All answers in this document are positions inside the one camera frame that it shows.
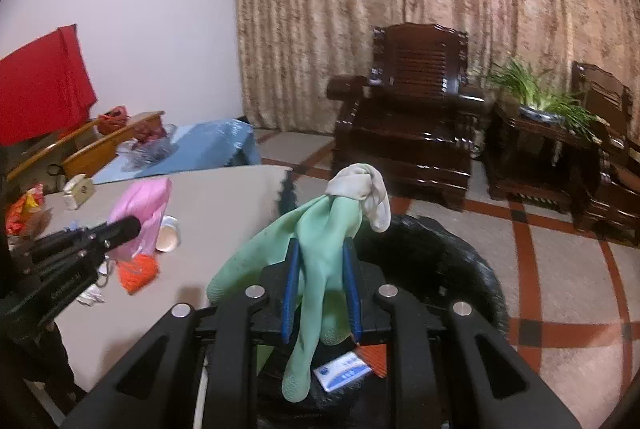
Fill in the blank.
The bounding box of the blue tablecloth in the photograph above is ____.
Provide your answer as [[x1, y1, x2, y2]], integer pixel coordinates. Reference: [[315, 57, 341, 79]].
[[92, 119, 262, 186]]

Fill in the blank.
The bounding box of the pile of red snack packets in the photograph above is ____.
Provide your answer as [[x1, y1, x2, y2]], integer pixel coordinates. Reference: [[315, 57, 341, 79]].
[[4, 184, 48, 235]]

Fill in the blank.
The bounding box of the white tissue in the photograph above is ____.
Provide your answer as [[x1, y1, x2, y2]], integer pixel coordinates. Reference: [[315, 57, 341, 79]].
[[77, 283, 107, 307]]

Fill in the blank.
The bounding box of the black trash bin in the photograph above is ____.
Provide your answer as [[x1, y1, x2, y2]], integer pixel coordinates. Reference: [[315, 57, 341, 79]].
[[255, 214, 508, 429]]

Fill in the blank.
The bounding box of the green rubber glove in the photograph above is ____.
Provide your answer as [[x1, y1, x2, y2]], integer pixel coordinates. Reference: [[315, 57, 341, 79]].
[[206, 163, 393, 402]]

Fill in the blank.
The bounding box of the glass fruit bowl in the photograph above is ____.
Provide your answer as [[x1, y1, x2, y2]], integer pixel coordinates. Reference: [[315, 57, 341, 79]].
[[116, 124, 178, 172]]

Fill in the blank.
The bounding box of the glass snack bowl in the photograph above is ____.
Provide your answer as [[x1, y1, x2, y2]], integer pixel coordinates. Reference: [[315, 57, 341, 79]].
[[5, 204, 53, 239]]

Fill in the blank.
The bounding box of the orange mesh net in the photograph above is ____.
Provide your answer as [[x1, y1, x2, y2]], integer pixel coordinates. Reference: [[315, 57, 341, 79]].
[[117, 253, 160, 295]]

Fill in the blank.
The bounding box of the pink plastic bag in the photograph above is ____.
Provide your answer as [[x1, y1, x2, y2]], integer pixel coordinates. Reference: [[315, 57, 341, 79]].
[[107, 178, 173, 262]]

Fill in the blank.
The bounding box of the green potted plant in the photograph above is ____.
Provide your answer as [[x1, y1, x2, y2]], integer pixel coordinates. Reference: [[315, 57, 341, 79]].
[[487, 56, 608, 144]]

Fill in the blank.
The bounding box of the large red apple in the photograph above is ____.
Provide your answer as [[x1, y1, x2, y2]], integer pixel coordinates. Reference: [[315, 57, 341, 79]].
[[131, 121, 167, 144]]

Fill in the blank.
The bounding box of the blue white paper packet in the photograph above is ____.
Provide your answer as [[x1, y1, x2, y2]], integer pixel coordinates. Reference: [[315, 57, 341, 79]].
[[314, 351, 373, 392]]

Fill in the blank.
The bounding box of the red cloth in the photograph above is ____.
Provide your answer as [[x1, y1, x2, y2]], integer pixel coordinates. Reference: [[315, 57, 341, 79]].
[[0, 25, 98, 147]]

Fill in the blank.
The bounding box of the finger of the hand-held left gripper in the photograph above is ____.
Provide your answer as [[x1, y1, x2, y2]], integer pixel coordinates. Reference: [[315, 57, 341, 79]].
[[9, 216, 143, 276]]

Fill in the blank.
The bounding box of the curved wooden shelf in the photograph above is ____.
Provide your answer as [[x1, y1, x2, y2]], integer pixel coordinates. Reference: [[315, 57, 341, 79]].
[[5, 119, 101, 182]]

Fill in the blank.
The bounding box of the orange wrapper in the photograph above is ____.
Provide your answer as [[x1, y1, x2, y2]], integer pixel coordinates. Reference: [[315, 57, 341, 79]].
[[357, 344, 390, 377]]

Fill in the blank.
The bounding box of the beige tissue box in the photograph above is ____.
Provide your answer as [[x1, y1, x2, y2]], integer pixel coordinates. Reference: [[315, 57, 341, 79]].
[[62, 174, 96, 210]]

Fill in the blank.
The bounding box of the dark wooden armchair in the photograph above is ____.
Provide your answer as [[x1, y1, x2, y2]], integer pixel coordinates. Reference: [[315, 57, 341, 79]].
[[570, 61, 640, 250], [327, 23, 488, 212]]

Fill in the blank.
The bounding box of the red plastic bag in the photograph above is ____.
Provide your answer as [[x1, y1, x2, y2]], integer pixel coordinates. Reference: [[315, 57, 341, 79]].
[[96, 106, 130, 136]]

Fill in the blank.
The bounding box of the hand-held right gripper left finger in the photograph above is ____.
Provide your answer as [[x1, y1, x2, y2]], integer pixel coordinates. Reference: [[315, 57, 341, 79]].
[[60, 239, 302, 429]]

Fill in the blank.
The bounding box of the dark wooden side table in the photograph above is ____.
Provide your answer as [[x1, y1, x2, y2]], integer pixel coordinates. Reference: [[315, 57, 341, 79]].
[[485, 101, 601, 215]]

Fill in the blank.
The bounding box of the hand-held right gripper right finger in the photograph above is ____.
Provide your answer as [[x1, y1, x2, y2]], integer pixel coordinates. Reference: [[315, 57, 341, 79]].
[[344, 238, 582, 429]]

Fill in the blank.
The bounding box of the white paper cup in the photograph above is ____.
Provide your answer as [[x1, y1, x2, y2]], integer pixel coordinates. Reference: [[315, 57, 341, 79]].
[[155, 215, 182, 254]]

